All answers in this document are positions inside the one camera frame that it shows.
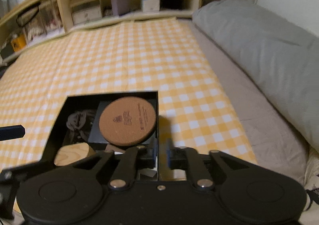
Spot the small black box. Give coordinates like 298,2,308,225
88,99,158,145

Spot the light wooden block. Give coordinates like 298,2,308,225
54,143,96,166

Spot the round cork coaster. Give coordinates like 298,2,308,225
98,96,158,147

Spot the black cable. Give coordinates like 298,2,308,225
65,109,97,143

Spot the large black box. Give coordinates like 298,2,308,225
48,91,159,180

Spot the beige bed sheet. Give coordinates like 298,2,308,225
179,20,318,189

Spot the yellow checkered cloth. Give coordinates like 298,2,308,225
1,18,256,169

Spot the grey pillow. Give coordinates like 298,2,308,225
192,0,318,149

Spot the yellow box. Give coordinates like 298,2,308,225
11,34,27,52

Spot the white tissue box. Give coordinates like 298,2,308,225
141,0,160,12

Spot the purple box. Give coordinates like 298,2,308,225
111,0,130,16

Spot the small wooden drawer organizer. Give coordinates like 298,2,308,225
70,0,102,25

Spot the clear doll display case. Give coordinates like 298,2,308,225
16,0,63,43

